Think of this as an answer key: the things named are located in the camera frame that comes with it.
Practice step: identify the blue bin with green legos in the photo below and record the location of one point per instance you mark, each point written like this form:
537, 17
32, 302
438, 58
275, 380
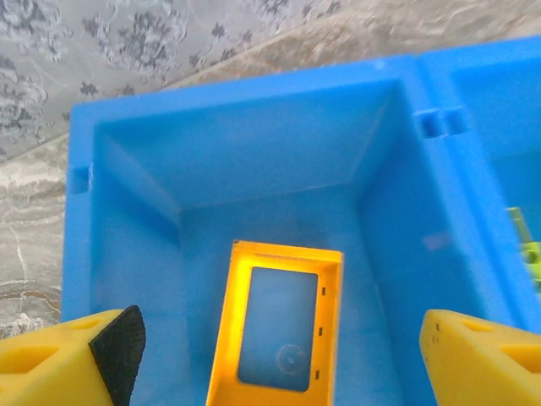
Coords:
477, 105

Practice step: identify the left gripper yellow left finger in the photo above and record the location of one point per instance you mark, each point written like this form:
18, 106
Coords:
46, 372

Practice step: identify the orange lego window frame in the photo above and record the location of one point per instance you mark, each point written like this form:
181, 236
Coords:
228, 317

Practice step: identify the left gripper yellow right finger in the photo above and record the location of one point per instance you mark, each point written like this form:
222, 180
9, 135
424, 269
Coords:
477, 368

